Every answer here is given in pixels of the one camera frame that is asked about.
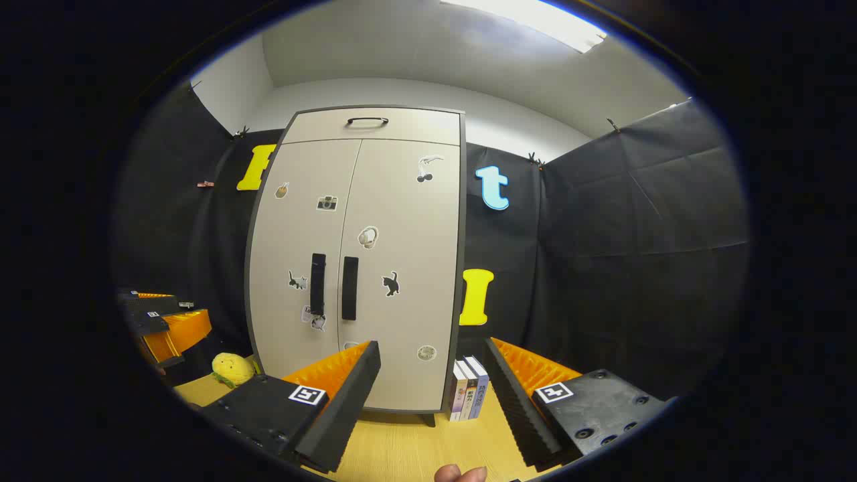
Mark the black cloth clip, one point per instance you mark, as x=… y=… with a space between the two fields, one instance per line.
x=535 y=159
x=612 y=124
x=242 y=132

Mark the black backdrop cloth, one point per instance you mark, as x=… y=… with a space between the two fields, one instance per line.
x=602 y=234

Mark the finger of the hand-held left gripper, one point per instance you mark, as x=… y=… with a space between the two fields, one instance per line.
x=150 y=302
x=184 y=329

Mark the white purple book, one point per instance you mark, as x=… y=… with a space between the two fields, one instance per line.
x=458 y=395

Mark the yellow plush toy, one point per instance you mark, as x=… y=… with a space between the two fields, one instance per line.
x=231 y=367

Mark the cabinet door with camera sticker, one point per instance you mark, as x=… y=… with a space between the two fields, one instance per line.
x=288 y=241

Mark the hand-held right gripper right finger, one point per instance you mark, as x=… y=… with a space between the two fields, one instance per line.
x=519 y=408

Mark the dark brown book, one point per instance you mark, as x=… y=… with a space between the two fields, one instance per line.
x=469 y=395

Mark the cabinet door with headphone sticker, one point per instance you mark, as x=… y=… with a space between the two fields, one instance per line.
x=402 y=221

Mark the beige double-door shoe cabinet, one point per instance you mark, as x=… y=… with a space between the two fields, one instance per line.
x=462 y=268

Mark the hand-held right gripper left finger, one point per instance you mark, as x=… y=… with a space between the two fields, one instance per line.
x=345 y=402

